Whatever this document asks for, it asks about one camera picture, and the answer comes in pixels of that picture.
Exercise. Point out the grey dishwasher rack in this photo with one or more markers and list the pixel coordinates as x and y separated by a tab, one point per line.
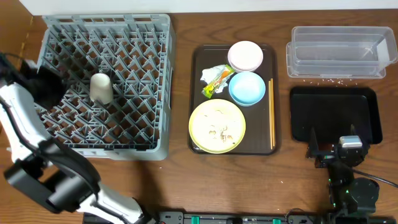
118	72

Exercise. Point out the wooden chopstick left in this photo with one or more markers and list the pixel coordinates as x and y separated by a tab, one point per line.
270	115

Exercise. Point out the black tray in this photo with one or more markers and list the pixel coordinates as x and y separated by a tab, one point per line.
332	111

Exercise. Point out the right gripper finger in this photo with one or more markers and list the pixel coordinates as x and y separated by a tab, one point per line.
353	130
312	150

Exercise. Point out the pink bowl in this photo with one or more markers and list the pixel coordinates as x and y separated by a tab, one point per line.
245	56

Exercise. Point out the yellow plate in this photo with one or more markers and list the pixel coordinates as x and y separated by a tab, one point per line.
217	126

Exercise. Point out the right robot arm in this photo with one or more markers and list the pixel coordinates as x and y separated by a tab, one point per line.
353	199

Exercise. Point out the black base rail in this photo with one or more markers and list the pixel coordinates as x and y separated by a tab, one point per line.
186	218

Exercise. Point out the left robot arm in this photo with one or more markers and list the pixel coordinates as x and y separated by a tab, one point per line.
44	169

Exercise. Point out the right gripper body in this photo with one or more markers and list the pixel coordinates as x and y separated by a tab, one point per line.
327	152

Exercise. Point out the brown serving tray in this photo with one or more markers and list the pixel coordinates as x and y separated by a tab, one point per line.
256	141

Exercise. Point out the green orange snack wrapper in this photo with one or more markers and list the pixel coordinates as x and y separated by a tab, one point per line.
209	89

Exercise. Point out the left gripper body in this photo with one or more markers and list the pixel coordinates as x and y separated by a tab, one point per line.
43	86

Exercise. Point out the white cup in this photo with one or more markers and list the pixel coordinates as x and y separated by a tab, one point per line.
101	88

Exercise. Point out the crumpled white tissue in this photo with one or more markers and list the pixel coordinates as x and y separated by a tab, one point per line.
209	74

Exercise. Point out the light blue bowl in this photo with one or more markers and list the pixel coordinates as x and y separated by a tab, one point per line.
247	88

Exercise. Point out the clear plastic container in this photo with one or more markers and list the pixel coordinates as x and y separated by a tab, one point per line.
353	52

